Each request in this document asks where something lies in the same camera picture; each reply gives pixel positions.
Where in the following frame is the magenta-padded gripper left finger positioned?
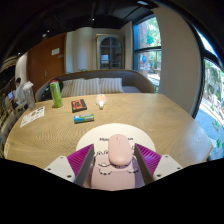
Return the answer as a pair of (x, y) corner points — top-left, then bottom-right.
(44, 143), (96, 188)

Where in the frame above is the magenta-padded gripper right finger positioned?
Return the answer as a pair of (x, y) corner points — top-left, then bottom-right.
(133, 142), (184, 186)

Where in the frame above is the pink computer mouse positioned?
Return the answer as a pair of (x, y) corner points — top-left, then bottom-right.
(107, 133), (133, 167)

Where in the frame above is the green and white pack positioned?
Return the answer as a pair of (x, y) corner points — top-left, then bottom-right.
(73, 113), (95, 125)

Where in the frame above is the yellow sticker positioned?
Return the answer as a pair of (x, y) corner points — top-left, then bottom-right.
(3, 142), (10, 158)

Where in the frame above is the white sticker sheet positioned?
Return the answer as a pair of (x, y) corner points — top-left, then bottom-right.
(19, 105), (46, 129)

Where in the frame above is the black box with orange print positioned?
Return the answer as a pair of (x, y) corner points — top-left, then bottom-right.
(70, 98), (88, 114)

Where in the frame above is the green drink can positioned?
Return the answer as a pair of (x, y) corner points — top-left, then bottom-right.
(49, 79), (64, 109)

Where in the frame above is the clear plastic shaker bottle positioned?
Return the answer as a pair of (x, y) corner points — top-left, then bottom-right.
(22, 81), (37, 111)

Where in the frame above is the black backpack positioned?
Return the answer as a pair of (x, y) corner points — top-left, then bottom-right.
(43, 78), (64, 100)

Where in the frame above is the large striped cushion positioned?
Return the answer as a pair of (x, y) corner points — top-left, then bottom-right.
(60, 77), (101, 98)

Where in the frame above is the person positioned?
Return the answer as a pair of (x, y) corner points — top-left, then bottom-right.
(13, 77), (26, 108)

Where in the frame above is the grey curved sofa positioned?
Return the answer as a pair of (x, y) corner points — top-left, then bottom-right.
(34, 69), (155, 103)

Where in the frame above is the small striped cushion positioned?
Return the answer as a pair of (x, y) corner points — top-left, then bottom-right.
(98, 77), (125, 95)

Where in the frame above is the brown wooden door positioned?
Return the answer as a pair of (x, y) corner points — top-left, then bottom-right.
(26, 32), (67, 96)

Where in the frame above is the arched glass-door cabinet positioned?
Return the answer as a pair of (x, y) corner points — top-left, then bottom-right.
(96, 34), (125, 71)

